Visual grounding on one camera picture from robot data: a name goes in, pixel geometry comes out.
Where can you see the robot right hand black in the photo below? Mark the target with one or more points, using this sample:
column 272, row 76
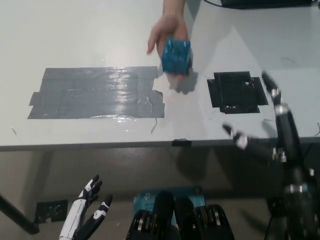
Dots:
column 287, row 130

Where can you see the person's bare hand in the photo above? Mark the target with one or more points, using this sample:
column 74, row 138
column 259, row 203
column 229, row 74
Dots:
column 162, row 27

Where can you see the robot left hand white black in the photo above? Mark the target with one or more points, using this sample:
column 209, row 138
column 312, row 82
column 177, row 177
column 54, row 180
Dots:
column 76, row 212

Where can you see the blue rubik's cube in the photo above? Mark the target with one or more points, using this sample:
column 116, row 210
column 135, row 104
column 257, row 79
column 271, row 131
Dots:
column 176, row 56

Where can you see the robot body black blocks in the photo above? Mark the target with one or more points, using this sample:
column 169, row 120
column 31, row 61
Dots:
column 180, row 222

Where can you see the black table leg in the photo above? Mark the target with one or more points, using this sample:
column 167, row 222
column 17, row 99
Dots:
column 17, row 215

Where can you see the black tape square patch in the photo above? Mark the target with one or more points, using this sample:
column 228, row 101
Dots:
column 235, row 92

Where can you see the teal printed box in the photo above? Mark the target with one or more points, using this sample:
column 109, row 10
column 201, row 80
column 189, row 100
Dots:
column 147, row 198

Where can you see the dark flat device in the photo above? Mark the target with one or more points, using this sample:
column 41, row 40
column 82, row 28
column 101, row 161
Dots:
column 270, row 3

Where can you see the grey duct tape patch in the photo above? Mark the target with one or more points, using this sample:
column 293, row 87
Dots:
column 95, row 95

